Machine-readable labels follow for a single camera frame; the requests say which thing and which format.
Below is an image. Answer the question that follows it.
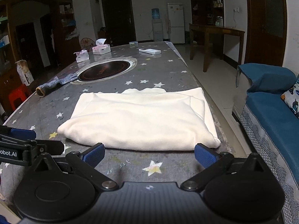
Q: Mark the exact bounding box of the dark wooden entrance door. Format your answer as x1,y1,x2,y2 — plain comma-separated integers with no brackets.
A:
101,0,137,47

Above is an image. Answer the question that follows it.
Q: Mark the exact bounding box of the wooden door with glass pane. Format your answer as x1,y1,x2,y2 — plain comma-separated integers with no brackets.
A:
244,0,288,67

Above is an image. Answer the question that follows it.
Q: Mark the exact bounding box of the cream fleece garment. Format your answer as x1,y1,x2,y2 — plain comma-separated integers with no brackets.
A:
57,87,221,151

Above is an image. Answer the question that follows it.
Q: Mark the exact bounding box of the wooden shelf cabinet with boxes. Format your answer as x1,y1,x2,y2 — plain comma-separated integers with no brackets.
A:
189,0,224,26

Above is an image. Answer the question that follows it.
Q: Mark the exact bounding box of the white power strip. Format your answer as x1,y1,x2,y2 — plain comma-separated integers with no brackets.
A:
139,48,161,55

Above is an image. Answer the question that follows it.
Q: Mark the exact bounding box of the blue knit work glove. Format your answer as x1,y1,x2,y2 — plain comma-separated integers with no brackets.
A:
36,73,79,98

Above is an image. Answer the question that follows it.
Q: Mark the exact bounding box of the white brown paper sack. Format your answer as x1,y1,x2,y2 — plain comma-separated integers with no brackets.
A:
15,59,33,86

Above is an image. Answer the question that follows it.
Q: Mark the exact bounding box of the blue sofa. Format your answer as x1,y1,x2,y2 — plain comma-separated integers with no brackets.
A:
232,63,299,224

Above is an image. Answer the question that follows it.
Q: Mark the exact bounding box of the patterned sofa pillow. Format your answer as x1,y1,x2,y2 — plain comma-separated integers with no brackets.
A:
280,78,299,119

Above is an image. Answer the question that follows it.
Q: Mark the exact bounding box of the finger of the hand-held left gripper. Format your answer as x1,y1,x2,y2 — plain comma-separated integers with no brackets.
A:
30,140,65,156
0,125,37,143

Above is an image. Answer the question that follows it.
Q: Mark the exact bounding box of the red plastic stool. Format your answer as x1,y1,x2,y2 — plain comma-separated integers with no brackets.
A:
9,84,32,111

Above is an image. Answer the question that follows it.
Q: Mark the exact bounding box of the round black induction cooktop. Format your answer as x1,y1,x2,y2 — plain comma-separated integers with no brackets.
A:
71,56,138,85

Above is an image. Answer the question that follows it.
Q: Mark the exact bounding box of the polka dot play tent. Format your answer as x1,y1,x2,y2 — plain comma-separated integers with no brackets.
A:
80,37,96,52

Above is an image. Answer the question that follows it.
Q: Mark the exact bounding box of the white refrigerator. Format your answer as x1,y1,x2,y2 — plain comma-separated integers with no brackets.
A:
167,3,185,44

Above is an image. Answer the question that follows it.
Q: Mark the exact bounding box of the dark wooden side table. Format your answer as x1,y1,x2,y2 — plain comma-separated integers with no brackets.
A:
188,23,245,73

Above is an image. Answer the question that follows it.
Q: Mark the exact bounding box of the white water dispenser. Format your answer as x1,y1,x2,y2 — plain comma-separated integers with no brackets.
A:
152,19,163,42

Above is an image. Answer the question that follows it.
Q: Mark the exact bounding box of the pink white tissue box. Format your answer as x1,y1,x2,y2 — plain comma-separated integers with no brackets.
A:
92,44,111,55
74,50,90,63

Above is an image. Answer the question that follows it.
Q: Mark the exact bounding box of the white plastic bag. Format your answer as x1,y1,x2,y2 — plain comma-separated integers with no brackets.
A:
65,29,78,41

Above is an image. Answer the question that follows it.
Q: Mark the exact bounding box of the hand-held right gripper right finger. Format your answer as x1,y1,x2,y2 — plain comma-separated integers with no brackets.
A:
180,143,272,191

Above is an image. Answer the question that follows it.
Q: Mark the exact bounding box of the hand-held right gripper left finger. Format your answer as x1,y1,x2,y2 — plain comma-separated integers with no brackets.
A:
35,143,118,192

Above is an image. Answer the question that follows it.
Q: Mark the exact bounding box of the wooden shelf cabinet with bags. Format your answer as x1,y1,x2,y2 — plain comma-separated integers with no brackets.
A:
55,0,81,68

